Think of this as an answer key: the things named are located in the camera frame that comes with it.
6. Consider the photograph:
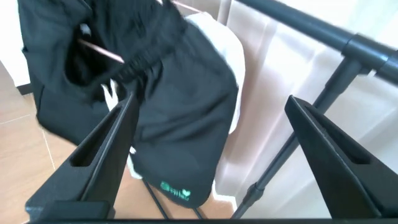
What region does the black garment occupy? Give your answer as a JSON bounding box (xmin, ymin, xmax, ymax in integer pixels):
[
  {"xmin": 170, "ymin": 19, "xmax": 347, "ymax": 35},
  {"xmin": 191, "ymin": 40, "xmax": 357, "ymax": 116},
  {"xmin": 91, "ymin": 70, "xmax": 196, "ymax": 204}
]
[{"xmin": 17, "ymin": 0, "xmax": 239, "ymax": 210}]

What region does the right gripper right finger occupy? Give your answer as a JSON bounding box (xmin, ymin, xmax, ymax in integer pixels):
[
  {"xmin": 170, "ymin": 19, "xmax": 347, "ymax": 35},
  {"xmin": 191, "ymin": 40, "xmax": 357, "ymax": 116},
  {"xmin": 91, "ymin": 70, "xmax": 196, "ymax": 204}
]
[{"xmin": 284, "ymin": 94, "xmax": 398, "ymax": 219}]

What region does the white printed t-shirt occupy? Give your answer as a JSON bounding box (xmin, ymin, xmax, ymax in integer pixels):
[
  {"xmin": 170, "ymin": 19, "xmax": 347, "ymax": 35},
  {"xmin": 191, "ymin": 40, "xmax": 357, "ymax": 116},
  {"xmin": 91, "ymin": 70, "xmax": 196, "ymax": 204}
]
[{"xmin": 126, "ymin": 11, "xmax": 246, "ymax": 182}]

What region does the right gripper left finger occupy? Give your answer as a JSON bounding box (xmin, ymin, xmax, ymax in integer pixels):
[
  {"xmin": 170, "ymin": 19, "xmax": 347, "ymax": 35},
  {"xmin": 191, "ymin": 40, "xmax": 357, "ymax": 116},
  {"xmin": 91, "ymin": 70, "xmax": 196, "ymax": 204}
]
[{"xmin": 24, "ymin": 93, "xmax": 141, "ymax": 219}]

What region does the black clothes rack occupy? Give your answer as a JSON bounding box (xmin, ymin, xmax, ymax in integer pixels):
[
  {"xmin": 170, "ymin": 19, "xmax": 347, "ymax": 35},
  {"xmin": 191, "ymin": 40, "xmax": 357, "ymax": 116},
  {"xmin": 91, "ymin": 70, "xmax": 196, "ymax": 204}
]
[{"xmin": 141, "ymin": 0, "xmax": 398, "ymax": 220}]

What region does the beige curtain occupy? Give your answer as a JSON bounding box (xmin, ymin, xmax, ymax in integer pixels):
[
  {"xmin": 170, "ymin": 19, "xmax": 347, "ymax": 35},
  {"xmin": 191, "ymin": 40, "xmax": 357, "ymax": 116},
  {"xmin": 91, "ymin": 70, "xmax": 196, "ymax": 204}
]
[{"xmin": 214, "ymin": 0, "xmax": 398, "ymax": 219}]

